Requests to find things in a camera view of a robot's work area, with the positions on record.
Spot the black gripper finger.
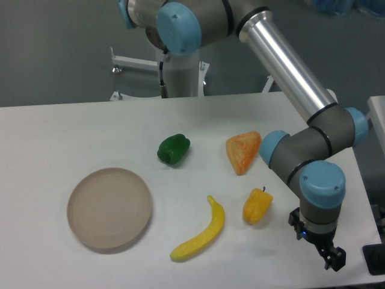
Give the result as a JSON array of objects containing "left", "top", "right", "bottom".
[
  {"left": 315, "top": 242, "right": 346, "bottom": 270},
  {"left": 288, "top": 207, "right": 303, "bottom": 240}
]

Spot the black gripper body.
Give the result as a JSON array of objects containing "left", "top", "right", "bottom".
[{"left": 296, "top": 220, "right": 337, "bottom": 244}]

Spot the yellow toy pepper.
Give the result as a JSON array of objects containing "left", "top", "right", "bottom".
[{"left": 242, "top": 188, "right": 273, "bottom": 225}]

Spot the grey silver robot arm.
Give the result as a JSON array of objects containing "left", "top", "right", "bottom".
[{"left": 117, "top": 1, "right": 368, "bottom": 271}]

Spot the green toy pepper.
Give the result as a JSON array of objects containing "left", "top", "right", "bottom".
[{"left": 157, "top": 134, "right": 191, "bottom": 166}]

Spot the black device at edge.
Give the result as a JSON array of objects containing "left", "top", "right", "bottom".
[{"left": 362, "top": 243, "right": 384, "bottom": 276}]

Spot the orange toy fruit wedge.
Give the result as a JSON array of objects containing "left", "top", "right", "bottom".
[{"left": 226, "top": 131, "right": 262, "bottom": 176}]

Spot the yellow toy banana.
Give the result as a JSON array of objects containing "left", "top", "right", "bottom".
[{"left": 170, "top": 195, "right": 226, "bottom": 262}]

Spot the white side table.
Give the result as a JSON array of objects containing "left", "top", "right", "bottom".
[{"left": 350, "top": 95, "right": 385, "bottom": 145}]

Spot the beige round plate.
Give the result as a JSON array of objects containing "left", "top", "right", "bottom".
[{"left": 67, "top": 168, "right": 152, "bottom": 253}]

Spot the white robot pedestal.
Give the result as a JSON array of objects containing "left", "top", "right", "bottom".
[{"left": 111, "top": 36, "right": 274, "bottom": 100}]

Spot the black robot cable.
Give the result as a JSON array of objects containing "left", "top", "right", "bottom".
[{"left": 158, "top": 49, "right": 170, "bottom": 99}]

